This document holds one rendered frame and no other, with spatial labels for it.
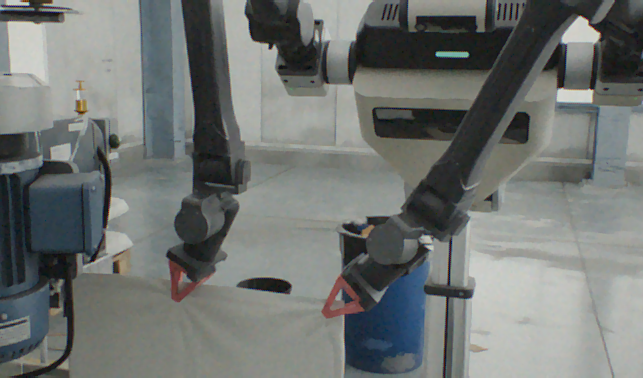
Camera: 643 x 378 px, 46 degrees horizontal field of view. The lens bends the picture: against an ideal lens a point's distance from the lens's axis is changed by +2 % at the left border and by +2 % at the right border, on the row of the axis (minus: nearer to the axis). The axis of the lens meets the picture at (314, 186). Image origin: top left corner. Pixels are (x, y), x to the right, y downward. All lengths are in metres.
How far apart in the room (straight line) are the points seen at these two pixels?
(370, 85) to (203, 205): 0.50
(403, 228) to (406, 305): 2.42
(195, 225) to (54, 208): 0.25
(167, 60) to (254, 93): 1.20
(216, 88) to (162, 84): 8.85
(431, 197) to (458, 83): 0.41
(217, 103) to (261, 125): 8.60
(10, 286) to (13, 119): 0.20
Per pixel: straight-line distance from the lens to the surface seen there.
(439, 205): 1.08
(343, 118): 9.38
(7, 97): 0.91
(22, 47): 7.97
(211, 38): 1.08
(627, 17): 1.22
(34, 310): 0.99
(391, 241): 1.02
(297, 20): 1.33
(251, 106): 9.73
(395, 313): 3.43
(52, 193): 0.94
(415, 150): 1.52
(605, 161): 8.74
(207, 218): 1.11
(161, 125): 10.01
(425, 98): 1.42
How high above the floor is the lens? 1.47
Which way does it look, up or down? 10 degrees down
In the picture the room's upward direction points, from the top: 1 degrees clockwise
